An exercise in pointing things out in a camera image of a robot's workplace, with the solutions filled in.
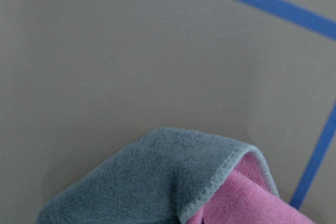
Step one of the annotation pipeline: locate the grey and pink cloth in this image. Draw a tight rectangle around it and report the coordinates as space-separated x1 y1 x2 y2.
37 128 311 223

